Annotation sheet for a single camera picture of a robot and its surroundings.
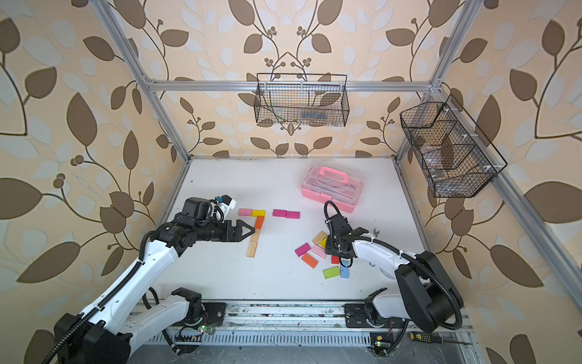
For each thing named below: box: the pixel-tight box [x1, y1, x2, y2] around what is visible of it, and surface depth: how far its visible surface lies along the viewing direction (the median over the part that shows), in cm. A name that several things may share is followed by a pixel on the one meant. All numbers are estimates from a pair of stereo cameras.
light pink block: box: [311, 244, 328, 259], surface depth 90 cm
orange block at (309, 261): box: [301, 253, 319, 270], surface depth 88 cm
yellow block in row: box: [251, 210, 266, 218], surface depth 101 cm
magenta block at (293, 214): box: [285, 210, 301, 220], surface depth 102 cm
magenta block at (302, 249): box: [294, 242, 311, 258], surface depth 91 cm
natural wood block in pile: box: [312, 230, 328, 246], surface depth 93 cm
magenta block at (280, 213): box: [272, 209, 288, 217], surface depth 101 cm
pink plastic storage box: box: [300, 160, 364, 214], surface depth 98 cm
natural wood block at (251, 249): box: [246, 241, 258, 258], surface depth 90 cm
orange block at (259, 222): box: [254, 215, 265, 230], surface depth 99 cm
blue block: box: [340, 265, 350, 279], surface depth 84 cm
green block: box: [322, 266, 342, 280], surface depth 85 cm
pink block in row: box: [237, 208, 254, 217], surface depth 101 cm
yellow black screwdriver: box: [409, 331, 473, 346], surface depth 70 cm
